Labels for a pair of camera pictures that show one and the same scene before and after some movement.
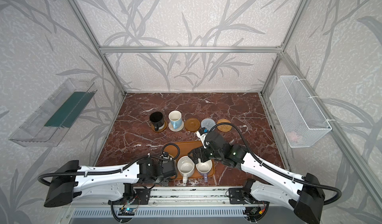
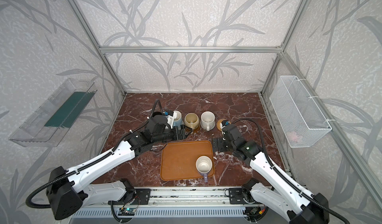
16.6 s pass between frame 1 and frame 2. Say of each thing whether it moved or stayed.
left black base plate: stayed
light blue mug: stayed
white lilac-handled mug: stayed
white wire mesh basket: stayed
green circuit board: stayed
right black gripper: moved
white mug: moved
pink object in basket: stayed
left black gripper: moved
